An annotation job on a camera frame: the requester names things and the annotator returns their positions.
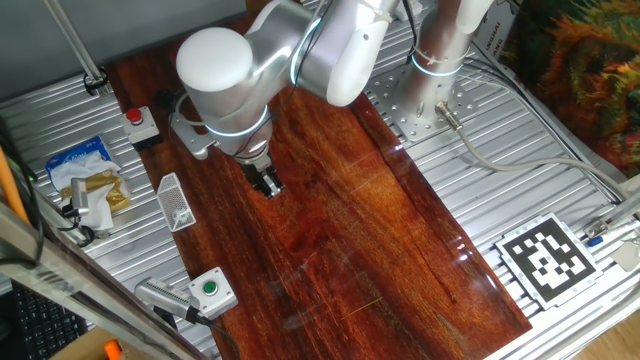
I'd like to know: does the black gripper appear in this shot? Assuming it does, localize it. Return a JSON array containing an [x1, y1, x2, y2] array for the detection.
[[240, 158, 286, 200]]

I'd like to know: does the glossy brown wooden board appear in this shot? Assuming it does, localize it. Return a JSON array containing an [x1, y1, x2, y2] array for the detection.
[[103, 0, 534, 360]]

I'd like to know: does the grey box green button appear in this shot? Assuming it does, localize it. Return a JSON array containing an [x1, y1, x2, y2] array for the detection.
[[188, 266, 240, 321]]

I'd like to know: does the grey box red button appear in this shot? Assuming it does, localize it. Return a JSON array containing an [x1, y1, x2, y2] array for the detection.
[[119, 106, 164, 152]]

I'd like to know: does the gold plastic wrapper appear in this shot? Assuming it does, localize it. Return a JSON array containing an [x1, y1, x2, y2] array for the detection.
[[60, 169, 132, 214]]

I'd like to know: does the blue tissue pack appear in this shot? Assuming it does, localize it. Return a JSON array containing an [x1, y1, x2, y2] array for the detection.
[[44, 135, 115, 194]]

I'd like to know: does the grey metal pole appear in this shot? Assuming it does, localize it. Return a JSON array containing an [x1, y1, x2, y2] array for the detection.
[[42, 0, 114, 97]]

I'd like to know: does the brown cardboard box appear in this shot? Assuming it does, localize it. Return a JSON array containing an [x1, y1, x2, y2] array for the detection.
[[49, 327, 151, 360]]

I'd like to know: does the black keyboard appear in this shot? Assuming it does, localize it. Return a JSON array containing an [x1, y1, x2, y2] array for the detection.
[[12, 282, 89, 360]]

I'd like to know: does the white printed carton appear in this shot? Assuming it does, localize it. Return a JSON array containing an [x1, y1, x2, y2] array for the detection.
[[472, 7, 524, 66]]

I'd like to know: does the black-white marker board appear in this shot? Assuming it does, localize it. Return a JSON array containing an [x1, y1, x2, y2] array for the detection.
[[494, 212, 604, 311]]

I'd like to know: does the colourful patterned cloth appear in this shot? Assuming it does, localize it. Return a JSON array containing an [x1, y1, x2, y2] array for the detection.
[[499, 0, 640, 179]]

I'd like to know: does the aluminium profile bar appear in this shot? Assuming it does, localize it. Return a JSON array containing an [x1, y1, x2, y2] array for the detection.
[[582, 192, 640, 236]]

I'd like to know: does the small white plate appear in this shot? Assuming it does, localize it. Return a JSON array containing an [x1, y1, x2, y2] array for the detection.
[[610, 239, 640, 274]]

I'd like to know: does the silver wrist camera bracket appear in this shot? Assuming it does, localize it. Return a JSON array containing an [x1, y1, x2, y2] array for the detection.
[[169, 110, 219, 161]]

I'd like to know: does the black camera cable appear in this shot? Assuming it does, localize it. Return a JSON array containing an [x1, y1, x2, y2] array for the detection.
[[187, 307, 242, 360]]

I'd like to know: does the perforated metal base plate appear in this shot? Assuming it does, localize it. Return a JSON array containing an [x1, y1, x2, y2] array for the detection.
[[364, 64, 479, 144]]

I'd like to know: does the black cable bundle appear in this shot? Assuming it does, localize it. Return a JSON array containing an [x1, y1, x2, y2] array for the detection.
[[57, 207, 96, 249]]

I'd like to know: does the metal frame beam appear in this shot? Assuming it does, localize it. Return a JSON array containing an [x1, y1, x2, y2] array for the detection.
[[0, 199, 209, 360]]

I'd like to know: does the orange handle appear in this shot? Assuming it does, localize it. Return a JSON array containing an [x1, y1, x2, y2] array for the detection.
[[0, 144, 31, 226]]

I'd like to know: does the thick grey cable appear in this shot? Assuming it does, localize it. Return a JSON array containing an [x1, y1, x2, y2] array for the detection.
[[434, 99, 631, 201]]

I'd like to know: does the small metal bracket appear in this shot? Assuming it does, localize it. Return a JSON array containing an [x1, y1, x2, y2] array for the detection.
[[583, 219, 609, 239]]

